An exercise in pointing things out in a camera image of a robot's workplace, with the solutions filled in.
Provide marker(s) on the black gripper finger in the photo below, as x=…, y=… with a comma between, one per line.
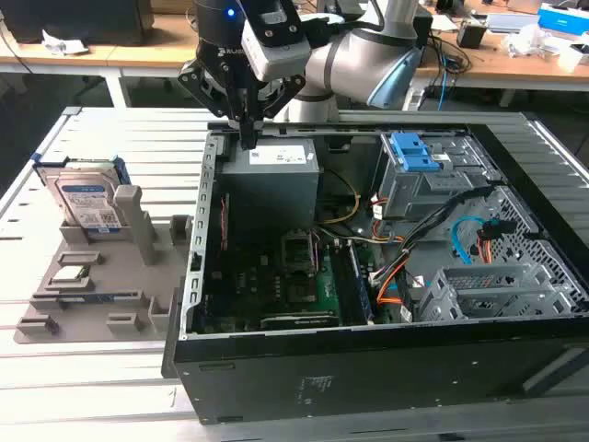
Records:
x=280, y=96
x=209, y=94

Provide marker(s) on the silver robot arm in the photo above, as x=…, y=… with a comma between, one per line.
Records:
x=354, y=60

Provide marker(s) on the blue empty disk carrier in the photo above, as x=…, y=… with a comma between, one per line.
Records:
x=412, y=152

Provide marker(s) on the hard disk in blue carrier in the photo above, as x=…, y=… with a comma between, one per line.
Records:
x=87, y=198

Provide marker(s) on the grey disk bay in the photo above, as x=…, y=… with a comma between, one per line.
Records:
x=423, y=189

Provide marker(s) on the grey power supply unit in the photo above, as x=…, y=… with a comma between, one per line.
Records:
x=271, y=184

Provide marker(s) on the large black case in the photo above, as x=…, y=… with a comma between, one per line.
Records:
x=78, y=20

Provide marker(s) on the crumpled white paper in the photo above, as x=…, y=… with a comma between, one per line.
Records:
x=62, y=42

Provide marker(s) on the CPU socket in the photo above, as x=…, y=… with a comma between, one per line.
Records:
x=298, y=251

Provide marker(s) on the dark motherboard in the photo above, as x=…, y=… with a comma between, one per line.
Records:
x=257, y=285

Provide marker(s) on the green RAM stick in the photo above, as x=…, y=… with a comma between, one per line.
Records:
x=330, y=285

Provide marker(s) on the small black box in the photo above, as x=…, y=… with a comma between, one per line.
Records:
x=471, y=35

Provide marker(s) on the grey parts rack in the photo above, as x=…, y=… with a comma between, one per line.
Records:
x=115, y=294

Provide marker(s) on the black graphics card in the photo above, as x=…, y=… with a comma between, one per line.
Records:
x=299, y=321

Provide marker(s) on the silver CPU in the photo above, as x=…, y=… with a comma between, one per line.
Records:
x=69, y=274

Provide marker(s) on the wooden desk with clutter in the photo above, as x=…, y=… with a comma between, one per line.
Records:
x=506, y=60

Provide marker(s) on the blue RAM stick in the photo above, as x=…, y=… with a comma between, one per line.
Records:
x=87, y=299

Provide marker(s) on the orange black power connector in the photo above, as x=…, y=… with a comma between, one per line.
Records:
x=494, y=235

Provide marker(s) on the grey metal drive cage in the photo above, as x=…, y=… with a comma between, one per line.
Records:
x=488, y=290

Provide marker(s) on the black open PC case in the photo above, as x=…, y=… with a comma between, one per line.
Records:
x=368, y=373

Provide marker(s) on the blue and white box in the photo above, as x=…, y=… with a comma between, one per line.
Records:
x=563, y=16

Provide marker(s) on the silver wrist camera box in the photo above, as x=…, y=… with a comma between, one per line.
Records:
x=276, y=48

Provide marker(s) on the wooden desk white frame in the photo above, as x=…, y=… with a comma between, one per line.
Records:
x=92, y=55

